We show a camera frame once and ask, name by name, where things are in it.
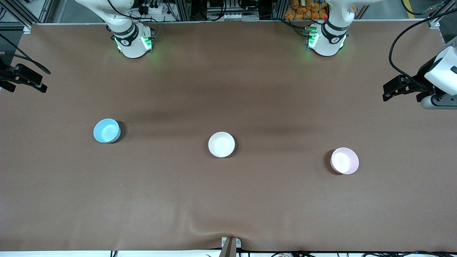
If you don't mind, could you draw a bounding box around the blue bowl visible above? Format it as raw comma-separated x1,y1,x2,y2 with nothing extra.
93,118,121,143

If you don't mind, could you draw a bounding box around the pink bowl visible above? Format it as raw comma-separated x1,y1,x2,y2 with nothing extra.
330,147,360,175

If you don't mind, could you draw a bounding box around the white bowl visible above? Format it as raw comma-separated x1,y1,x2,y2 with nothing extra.
208,131,236,158

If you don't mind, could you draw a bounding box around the pile of orange objects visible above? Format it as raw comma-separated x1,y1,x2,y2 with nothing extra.
285,0,328,20

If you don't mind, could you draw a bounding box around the power strip with black plugs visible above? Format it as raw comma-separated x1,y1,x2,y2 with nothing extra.
137,0,168,15

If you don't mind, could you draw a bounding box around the brown table cover mat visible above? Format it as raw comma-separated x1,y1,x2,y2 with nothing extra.
0,21,457,252

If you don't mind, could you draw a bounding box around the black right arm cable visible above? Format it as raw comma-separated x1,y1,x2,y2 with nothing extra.
0,34,51,75

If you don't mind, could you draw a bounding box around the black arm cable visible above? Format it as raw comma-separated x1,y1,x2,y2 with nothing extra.
0,34,51,75
388,11,457,86

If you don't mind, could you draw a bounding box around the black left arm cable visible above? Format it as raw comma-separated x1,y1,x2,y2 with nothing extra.
388,11,457,86

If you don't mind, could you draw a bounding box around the aluminium frame profile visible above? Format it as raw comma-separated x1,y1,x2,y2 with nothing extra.
428,0,457,30
0,0,54,33

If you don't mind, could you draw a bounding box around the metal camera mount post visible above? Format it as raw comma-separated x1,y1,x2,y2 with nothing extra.
220,236,242,257

